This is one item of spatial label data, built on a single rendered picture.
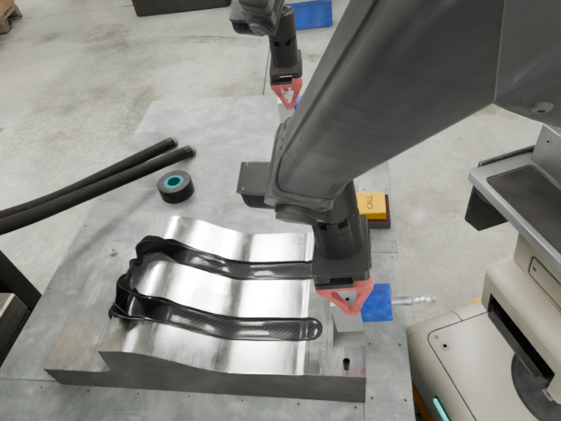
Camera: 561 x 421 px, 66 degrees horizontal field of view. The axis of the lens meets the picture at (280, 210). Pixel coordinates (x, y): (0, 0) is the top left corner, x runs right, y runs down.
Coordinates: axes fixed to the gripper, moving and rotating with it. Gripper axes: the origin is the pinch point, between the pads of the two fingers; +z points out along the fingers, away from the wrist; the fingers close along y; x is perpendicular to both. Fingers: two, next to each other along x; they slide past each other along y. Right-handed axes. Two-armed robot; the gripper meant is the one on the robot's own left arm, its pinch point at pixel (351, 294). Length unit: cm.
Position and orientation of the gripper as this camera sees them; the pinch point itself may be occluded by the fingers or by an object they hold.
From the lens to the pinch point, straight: 58.8
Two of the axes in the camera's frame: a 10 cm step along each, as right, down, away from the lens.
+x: 9.6, -1.2, -2.5
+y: -1.3, 6.1, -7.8
